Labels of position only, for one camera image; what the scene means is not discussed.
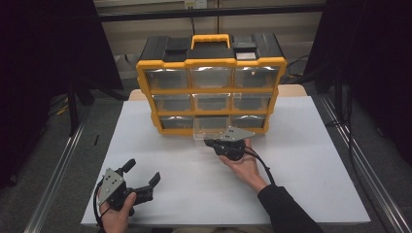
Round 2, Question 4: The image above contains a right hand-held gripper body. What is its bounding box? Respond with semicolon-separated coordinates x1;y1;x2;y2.
212;125;257;162

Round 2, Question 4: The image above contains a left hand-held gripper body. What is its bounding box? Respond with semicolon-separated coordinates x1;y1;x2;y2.
97;167;136;217

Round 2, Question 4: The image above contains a transparent plastic drawer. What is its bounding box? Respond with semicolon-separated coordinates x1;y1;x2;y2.
192;116;235;142

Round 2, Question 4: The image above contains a yellow black parts organizer cabinet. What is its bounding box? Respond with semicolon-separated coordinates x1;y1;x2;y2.
135;32;289;136

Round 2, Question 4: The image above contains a person's right hand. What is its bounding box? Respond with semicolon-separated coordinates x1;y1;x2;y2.
218;139;270;194

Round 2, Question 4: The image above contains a person's left hand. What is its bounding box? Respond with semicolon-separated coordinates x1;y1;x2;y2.
98;191;138;233

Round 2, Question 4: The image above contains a grid of clear drawers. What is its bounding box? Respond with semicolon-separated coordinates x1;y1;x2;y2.
145;66;280;130

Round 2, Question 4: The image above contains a black horizontal bar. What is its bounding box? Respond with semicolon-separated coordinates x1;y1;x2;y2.
96;4;326;23

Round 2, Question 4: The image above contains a black curtain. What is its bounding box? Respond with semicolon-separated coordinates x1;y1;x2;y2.
0;0;124;189
303;0;412;167

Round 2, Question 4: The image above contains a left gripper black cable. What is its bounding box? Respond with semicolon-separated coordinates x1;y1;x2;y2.
92;180;106;231

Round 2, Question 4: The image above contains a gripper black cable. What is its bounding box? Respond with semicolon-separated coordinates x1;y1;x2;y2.
92;180;106;231
244;146;277;187

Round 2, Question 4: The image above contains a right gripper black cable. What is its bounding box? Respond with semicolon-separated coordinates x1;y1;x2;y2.
244;146;277;187

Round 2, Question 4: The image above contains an aluminium frame rail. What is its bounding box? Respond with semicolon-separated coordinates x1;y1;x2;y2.
320;94;412;233
22;111;91;233

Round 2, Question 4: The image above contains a black stand post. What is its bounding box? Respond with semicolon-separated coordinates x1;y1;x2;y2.
65;77;81;137

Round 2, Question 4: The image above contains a black floor cable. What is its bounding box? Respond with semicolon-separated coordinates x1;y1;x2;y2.
286;53;313;85

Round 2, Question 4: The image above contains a black socket cable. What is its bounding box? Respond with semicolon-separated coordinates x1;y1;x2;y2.
216;0;222;35

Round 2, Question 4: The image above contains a white wall socket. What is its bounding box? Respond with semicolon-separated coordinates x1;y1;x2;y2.
184;0;208;10

